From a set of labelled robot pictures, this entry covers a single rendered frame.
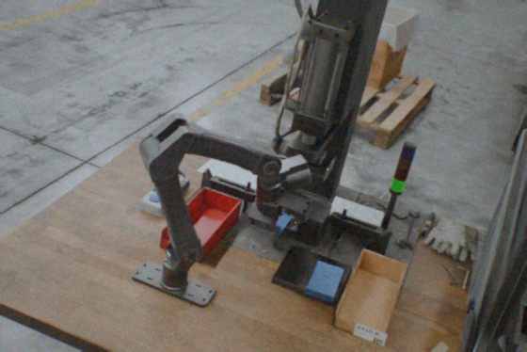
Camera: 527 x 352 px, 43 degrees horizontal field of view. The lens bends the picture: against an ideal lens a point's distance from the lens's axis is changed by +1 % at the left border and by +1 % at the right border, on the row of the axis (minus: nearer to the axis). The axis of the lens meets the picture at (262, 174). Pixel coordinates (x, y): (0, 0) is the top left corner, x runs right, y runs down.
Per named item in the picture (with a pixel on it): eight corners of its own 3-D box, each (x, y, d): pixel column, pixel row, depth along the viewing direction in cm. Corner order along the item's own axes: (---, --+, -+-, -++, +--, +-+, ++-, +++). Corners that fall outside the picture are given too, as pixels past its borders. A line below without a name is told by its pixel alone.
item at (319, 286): (303, 296, 161) (305, 287, 160) (318, 262, 174) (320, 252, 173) (330, 306, 160) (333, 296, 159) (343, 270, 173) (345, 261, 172)
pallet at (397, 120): (321, 60, 577) (325, 45, 570) (431, 98, 544) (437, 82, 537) (258, 102, 481) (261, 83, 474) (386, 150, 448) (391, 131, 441)
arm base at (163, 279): (147, 237, 161) (132, 252, 155) (221, 266, 157) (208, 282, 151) (144, 263, 165) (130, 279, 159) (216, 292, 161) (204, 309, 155)
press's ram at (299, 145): (257, 171, 178) (277, 70, 163) (288, 136, 200) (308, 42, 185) (319, 193, 174) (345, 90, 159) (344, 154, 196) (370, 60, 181)
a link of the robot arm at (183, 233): (198, 241, 160) (164, 132, 140) (206, 259, 155) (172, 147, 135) (173, 250, 159) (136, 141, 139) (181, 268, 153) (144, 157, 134)
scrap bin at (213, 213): (159, 248, 171) (161, 229, 168) (201, 203, 192) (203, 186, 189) (200, 264, 169) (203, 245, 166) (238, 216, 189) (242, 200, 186)
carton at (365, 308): (330, 328, 158) (338, 303, 154) (356, 271, 178) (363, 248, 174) (383, 348, 155) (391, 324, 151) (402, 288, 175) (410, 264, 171)
